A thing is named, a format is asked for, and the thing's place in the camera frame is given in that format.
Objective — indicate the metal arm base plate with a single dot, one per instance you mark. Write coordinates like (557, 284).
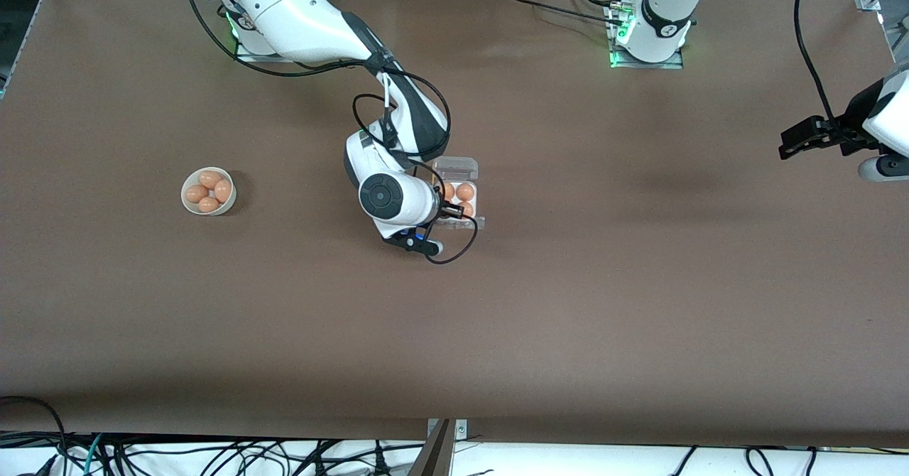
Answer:
(660, 65)
(248, 55)

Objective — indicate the dark grey beam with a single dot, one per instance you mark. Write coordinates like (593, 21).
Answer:
(434, 458)

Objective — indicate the small metal bracket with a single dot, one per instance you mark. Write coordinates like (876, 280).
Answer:
(461, 430)

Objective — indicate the white round bowl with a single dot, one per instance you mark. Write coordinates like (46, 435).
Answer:
(229, 207)

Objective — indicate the brown egg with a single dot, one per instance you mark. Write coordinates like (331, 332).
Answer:
(223, 190)
(465, 192)
(196, 193)
(208, 204)
(467, 209)
(449, 190)
(211, 179)

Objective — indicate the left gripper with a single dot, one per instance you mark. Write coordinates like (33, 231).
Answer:
(847, 137)

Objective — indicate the clear plastic egg box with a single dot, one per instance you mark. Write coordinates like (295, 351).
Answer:
(454, 167)

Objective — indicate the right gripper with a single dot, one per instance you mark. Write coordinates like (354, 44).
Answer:
(449, 212)

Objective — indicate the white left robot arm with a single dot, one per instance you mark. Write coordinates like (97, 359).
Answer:
(660, 14)

